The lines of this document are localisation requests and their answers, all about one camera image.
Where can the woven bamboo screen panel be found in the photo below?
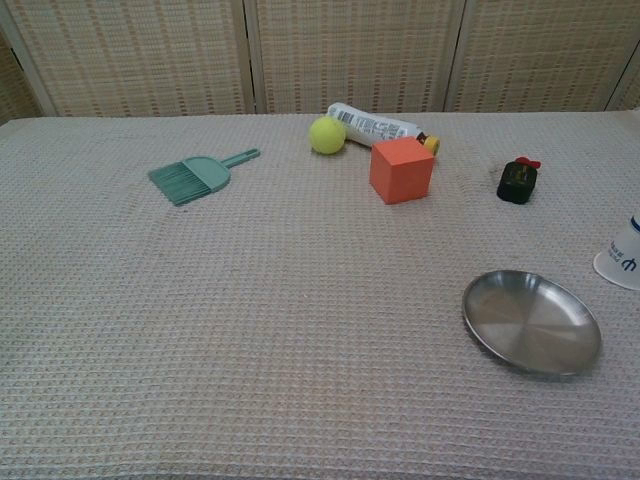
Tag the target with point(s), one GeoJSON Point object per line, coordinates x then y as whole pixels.
{"type": "Point", "coordinates": [350, 50]}
{"type": "Point", "coordinates": [540, 50]}
{"type": "Point", "coordinates": [15, 90]}
{"type": "Point", "coordinates": [135, 55]}
{"type": "Point", "coordinates": [631, 90]}

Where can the orange cube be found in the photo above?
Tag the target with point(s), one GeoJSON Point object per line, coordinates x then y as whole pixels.
{"type": "Point", "coordinates": [400, 170]}

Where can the small black red-capped bottle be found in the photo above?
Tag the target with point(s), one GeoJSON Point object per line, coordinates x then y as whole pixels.
{"type": "Point", "coordinates": [515, 182]}

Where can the white bottle yellow cap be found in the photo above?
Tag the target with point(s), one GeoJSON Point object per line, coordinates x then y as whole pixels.
{"type": "Point", "coordinates": [370, 127]}

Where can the beige waffle tablecloth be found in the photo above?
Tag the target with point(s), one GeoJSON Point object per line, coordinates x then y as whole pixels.
{"type": "Point", "coordinates": [250, 300]}

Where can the silver metal bowl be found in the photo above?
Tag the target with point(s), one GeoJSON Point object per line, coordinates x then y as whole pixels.
{"type": "Point", "coordinates": [530, 325]}

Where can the white paper cup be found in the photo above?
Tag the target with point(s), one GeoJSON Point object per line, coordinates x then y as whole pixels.
{"type": "Point", "coordinates": [622, 255]}

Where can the yellow tennis ball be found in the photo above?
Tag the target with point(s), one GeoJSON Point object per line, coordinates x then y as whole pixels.
{"type": "Point", "coordinates": [327, 135]}

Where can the green hand brush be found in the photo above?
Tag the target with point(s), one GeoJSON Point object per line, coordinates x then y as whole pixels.
{"type": "Point", "coordinates": [200, 172]}

